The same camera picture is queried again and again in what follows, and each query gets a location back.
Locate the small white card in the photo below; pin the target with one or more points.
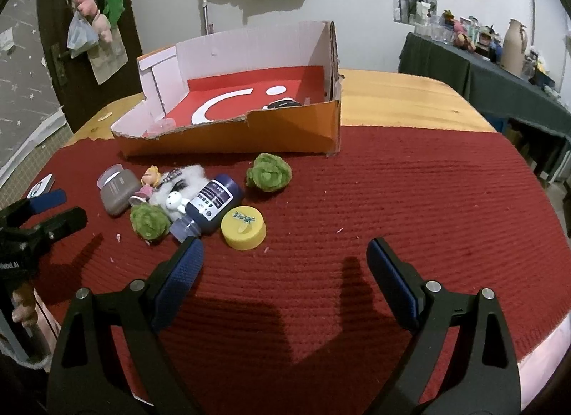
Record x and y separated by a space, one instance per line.
40 186

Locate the blonde girl figurine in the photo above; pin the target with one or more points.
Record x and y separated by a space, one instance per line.
149 185

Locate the grey eye shadow case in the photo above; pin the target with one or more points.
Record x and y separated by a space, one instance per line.
120 196

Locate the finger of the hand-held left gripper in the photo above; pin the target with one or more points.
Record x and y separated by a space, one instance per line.
62 221
49 200

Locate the dark green table cloth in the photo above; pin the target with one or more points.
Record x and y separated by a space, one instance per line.
446 67

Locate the green plush toy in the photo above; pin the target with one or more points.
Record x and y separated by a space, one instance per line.
115 9

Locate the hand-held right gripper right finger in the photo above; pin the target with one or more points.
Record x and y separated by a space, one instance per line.
397 281

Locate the beige thermos jug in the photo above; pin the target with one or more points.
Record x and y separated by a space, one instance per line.
513 49

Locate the red knitted mat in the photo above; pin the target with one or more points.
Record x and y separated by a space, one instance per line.
357 201

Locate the orange and white cardboard box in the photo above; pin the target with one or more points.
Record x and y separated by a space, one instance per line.
267 134

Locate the group of glass cups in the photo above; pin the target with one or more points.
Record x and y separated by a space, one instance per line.
430 32

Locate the row of small desk ornaments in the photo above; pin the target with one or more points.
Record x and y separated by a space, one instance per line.
466 33

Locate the yellow round lid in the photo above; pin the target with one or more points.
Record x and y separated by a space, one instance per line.
243 227

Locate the dark blue bottle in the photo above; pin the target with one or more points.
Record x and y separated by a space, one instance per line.
209 205

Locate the person's left hand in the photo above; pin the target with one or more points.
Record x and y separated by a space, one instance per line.
24 305

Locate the small white figurine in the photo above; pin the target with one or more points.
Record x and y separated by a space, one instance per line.
176 202

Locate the dark brown door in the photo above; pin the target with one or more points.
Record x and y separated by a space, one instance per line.
53 9

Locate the black round case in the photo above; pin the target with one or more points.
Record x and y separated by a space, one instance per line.
282 103

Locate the beige paper bag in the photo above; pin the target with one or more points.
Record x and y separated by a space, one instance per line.
109 62

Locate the person's left forearm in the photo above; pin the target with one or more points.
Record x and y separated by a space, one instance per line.
20 383

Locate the clear plastic bag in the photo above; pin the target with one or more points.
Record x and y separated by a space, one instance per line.
80 38

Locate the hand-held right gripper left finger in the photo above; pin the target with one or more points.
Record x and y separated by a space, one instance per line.
178 281

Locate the pink plush toy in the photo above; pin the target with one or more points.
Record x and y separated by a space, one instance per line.
91 11

